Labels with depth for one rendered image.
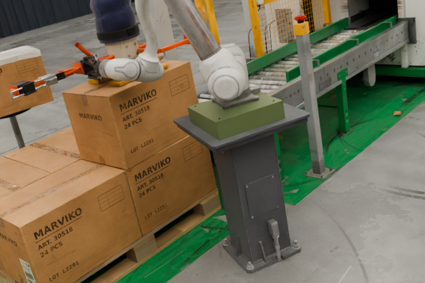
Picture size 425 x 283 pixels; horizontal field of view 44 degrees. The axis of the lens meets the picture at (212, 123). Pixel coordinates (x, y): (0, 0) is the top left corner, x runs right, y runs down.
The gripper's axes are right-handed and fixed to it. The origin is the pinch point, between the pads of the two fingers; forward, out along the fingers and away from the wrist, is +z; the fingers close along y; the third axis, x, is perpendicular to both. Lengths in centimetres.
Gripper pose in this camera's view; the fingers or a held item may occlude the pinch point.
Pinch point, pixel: (82, 66)
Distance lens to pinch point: 278.3
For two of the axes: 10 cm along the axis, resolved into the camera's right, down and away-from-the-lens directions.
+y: 1.8, 9.2, 3.4
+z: -7.2, -1.1, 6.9
